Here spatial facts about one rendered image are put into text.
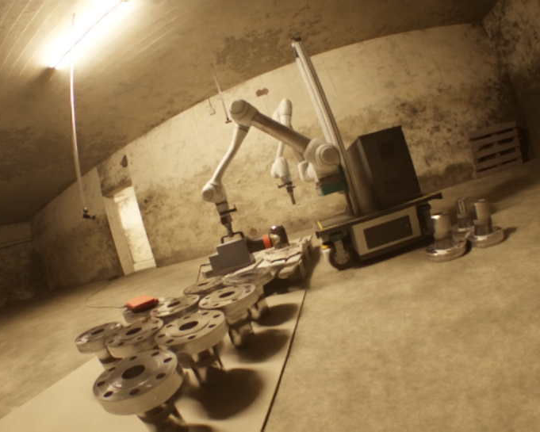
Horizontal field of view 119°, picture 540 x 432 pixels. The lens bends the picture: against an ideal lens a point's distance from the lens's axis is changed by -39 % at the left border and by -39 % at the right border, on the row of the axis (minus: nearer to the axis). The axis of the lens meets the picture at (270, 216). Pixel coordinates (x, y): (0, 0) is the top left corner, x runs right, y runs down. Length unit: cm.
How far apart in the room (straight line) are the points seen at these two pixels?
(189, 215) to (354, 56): 435
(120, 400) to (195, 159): 483
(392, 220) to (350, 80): 341
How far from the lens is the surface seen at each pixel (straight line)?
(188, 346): 82
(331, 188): 167
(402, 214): 177
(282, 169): 209
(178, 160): 541
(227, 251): 175
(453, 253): 153
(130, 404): 66
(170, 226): 559
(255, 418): 80
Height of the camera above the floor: 56
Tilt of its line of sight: 2 degrees down
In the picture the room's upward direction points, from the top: 17 degrees counter-clockwise
